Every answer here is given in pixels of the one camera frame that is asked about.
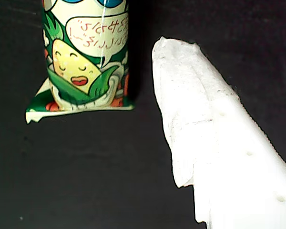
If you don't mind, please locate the green printed snack bar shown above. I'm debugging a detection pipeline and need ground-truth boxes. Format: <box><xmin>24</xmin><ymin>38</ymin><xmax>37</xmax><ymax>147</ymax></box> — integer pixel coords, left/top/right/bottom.
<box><xmin>25</xmin><ymin>0</ymin><xmax>135</xmax><ymax>124</ymax></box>

